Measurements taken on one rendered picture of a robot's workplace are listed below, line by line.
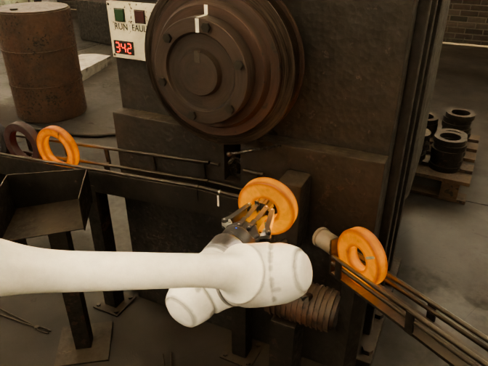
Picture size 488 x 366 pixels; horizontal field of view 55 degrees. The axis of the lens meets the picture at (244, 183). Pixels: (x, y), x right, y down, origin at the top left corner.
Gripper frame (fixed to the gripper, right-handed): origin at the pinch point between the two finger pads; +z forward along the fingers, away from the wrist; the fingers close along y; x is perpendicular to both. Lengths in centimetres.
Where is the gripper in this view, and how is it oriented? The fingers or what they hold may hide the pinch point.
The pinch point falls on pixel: (267, 201)
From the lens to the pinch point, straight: 119.0
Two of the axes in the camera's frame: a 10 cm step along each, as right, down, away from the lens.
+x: -0.2, -8.5, -5.3
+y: 9.0, 2.2, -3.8
